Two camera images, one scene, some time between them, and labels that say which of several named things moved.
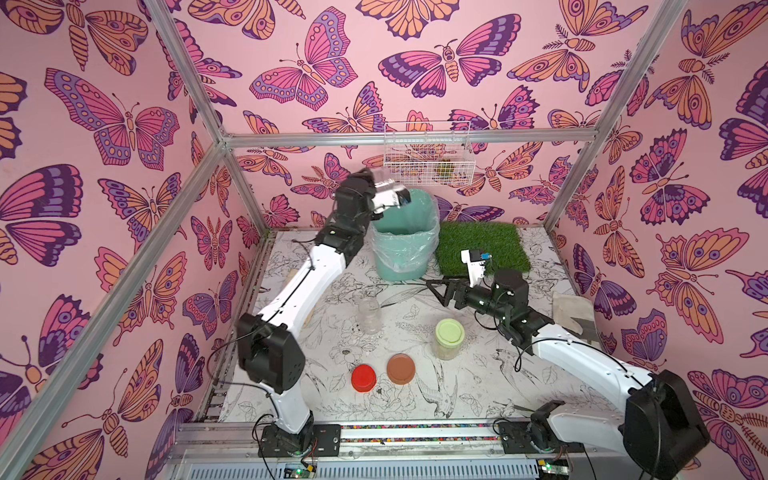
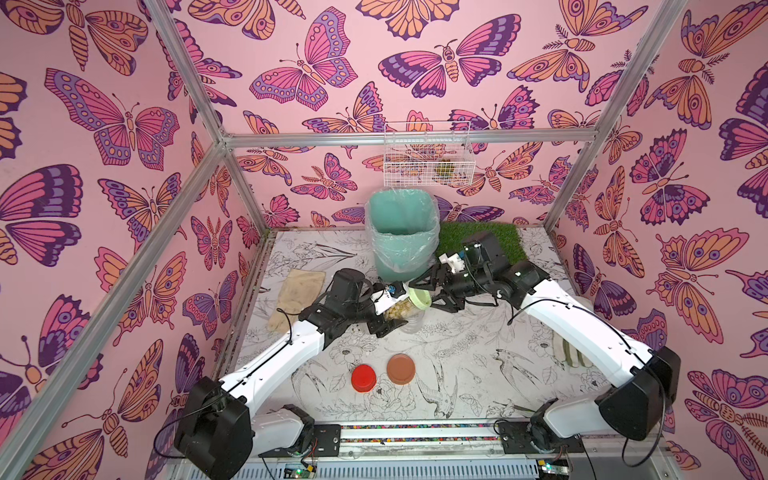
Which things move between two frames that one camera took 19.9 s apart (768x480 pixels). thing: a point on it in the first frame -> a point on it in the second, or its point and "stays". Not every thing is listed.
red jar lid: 364,378 stays
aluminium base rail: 456,450 stays
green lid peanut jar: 449,337 -> 412,310
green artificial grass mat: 503,241 stays
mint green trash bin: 405,240 stays
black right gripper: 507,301 -> 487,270
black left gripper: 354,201 -> 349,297
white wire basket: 433,153 stays
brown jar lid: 400,369 stays
